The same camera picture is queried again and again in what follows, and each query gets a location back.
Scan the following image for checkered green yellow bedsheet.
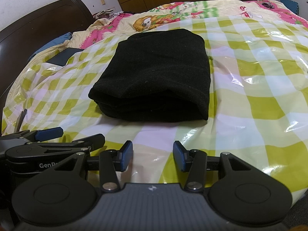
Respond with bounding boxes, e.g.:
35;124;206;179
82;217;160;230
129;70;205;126
2;12;308;199

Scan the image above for dark wooden headboard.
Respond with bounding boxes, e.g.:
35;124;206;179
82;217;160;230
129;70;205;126
0;0;95;107

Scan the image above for blue foam mat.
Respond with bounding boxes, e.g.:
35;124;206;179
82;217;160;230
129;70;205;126
279;0;301;15

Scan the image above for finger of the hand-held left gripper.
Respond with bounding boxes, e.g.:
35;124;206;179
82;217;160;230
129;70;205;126
0;127;64;145
25;133;105;155

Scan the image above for black pants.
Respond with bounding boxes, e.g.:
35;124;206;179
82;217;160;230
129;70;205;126
89;28;212;121

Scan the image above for pile of clothes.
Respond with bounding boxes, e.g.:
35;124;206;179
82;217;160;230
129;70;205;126
93;8;116;20

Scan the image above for cartoon printed quilt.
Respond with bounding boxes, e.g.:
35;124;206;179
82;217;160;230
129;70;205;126
71;0;308;52

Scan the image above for blue pillow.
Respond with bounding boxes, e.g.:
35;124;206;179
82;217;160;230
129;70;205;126
27;32;73;63

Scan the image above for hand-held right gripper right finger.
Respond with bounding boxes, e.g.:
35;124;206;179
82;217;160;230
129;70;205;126
173;141;251;193

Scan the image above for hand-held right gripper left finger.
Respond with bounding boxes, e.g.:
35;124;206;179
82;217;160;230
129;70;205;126
47;141;134;193

